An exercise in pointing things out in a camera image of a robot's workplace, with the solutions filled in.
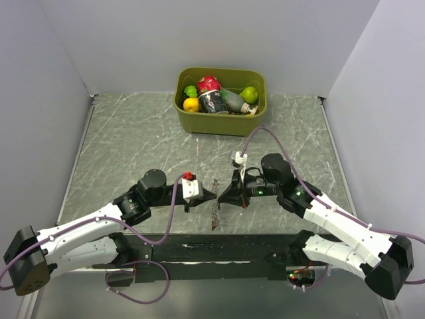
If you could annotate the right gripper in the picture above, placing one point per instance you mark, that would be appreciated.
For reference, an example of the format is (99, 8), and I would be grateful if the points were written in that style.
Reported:
(236, 193)

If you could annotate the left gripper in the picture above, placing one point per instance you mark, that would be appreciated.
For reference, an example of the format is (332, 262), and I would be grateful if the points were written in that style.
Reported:
(194, 201)

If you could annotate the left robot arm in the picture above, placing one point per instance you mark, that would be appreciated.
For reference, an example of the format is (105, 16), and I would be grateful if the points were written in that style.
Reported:
(35, 257)

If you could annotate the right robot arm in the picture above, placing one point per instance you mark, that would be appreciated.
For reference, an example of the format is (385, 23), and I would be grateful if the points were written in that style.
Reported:
(383, 261)

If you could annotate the olive green plastic bin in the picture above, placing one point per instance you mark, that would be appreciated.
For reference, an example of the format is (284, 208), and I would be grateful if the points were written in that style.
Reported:
(235, 80)

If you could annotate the grey pump bottle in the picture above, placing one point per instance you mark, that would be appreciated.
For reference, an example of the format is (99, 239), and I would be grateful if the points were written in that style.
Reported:
(236, 103)

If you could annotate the yellow lemon in bin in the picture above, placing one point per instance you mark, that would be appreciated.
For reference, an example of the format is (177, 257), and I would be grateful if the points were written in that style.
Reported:
(191, 105)

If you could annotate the black can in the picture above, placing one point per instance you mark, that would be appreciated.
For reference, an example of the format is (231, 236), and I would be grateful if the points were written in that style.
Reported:
(212, 103)

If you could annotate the green pepper toy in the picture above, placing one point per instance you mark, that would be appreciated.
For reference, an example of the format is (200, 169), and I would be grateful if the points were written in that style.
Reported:
(190, 91)

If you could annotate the red dragon fruit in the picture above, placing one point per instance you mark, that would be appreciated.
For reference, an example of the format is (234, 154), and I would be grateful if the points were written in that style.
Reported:
(208, 83)

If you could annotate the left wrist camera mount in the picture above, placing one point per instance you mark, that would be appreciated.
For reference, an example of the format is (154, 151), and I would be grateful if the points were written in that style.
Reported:
(191, 187)

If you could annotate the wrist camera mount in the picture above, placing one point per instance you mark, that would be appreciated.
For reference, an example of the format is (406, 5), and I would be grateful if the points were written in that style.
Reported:
(239, 161)
(191, 187)

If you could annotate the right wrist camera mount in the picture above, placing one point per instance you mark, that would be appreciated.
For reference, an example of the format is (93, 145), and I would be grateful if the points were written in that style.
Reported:
(239, 161)

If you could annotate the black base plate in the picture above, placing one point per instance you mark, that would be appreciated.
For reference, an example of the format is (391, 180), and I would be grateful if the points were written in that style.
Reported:
(203, 257)

